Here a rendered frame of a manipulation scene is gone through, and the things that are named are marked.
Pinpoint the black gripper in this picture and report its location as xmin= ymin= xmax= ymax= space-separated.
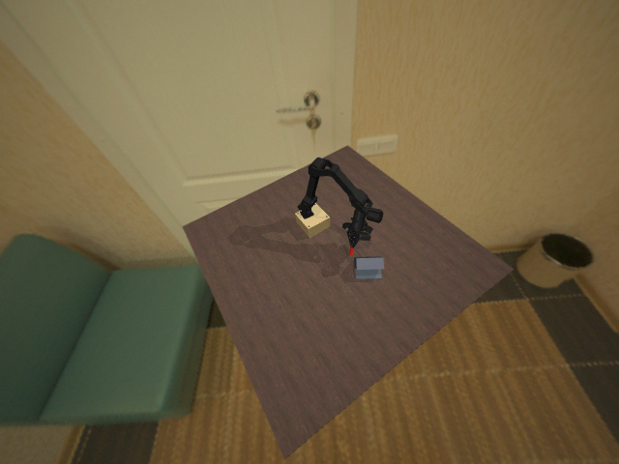
xmin=342 ymin=217 xmax=370 ymax=248

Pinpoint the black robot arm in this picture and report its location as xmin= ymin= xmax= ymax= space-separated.
xmin=298 ymin=158 xmax=383 ymax=223

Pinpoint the dark grey sloped panel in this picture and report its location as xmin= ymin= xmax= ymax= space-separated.
xmin=354 ymin=256 xmax=384 ymax=279

